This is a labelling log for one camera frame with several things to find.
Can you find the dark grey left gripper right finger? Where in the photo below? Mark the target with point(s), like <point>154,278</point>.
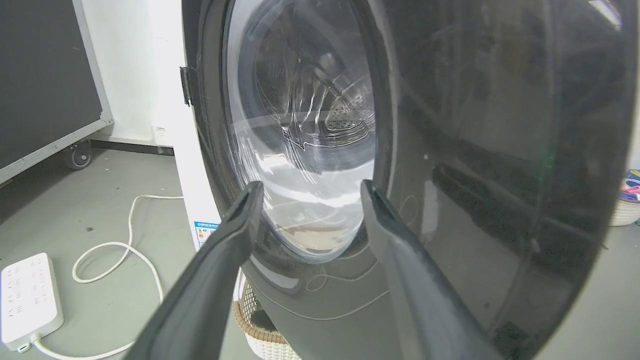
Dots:
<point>415,300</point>

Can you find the white power strip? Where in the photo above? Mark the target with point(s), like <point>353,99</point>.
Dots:
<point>29,300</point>

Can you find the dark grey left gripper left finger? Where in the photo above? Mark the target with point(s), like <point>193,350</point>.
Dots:
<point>200,300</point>

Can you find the black round washing machine door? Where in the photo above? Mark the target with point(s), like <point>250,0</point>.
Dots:
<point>500,150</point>

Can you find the white woven laundry basket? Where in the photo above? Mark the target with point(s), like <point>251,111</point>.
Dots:
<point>262,330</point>

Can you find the blue energy label sticker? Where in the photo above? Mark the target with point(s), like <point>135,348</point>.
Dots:
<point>204,234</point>

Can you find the black flight case with wheels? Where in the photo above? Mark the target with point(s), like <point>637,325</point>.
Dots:
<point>45,80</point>

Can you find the white basket with colourful toys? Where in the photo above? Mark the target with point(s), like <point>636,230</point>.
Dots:
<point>628,200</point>

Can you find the white washing machine body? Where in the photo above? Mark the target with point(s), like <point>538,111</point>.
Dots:
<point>190,165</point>

